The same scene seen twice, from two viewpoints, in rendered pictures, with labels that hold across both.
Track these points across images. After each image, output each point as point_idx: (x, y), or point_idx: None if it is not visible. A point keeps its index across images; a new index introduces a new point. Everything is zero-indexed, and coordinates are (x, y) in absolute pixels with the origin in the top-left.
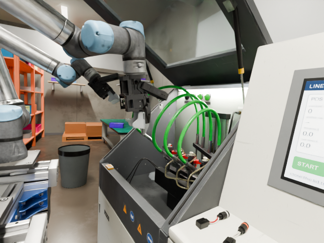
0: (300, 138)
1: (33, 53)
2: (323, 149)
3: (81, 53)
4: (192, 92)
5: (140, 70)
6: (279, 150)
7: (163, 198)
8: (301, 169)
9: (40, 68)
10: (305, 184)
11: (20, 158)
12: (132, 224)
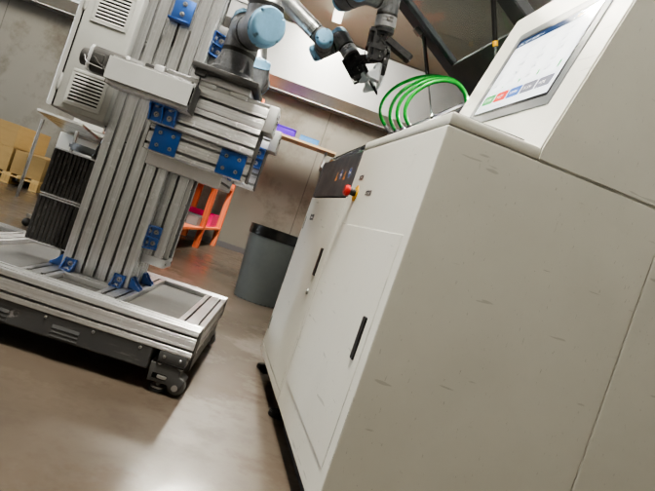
0: (495, 84)
1: (301, 11)
2: (500, 86)
3: (345, 4)
4: None
5: (387, 23)
6: (481, 98)
7: None
8: (483, 105)
9: (301, 27)
10: (481, 113)
11: None
12: (339, 181)
